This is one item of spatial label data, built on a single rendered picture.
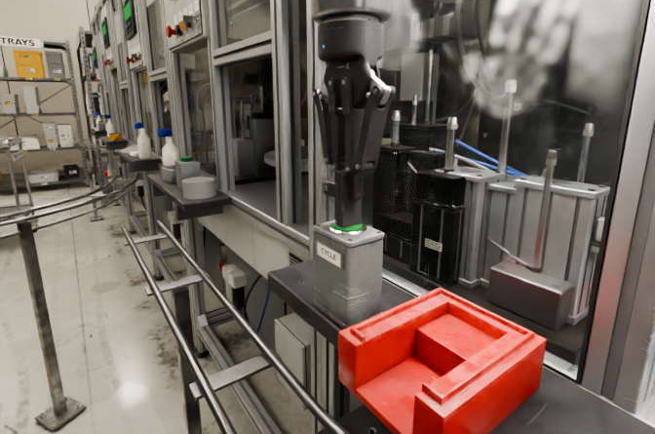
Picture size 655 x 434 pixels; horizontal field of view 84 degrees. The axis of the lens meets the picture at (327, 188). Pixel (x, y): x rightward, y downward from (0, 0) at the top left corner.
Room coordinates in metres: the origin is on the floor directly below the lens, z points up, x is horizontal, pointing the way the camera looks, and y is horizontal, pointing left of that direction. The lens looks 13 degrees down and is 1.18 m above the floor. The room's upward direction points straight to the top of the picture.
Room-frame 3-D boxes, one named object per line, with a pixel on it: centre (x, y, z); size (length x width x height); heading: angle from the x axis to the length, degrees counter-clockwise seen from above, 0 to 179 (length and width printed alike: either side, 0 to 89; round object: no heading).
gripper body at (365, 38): (0.45, -0.03, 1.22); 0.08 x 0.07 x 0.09; 35
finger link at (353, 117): (0.44, -0.03, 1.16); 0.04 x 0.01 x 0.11; 125
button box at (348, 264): (0.45, -0.03, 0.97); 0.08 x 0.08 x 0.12; 35
